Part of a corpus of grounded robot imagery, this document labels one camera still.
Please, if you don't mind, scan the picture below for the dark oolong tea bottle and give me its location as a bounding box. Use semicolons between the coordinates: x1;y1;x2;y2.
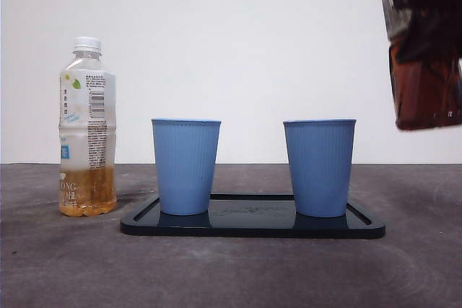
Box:
378;0;462;131

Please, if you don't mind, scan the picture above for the jasmine tea bottle white label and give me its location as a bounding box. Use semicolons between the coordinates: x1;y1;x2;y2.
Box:
58;36;118;218

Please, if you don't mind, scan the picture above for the blue ribbed plastic cup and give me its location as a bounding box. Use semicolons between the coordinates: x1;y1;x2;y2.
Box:
150;118;222;216
282;118;358;219

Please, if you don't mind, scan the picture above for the dark blue rectangular tray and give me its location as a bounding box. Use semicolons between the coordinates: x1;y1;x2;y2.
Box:
119;193;386;240

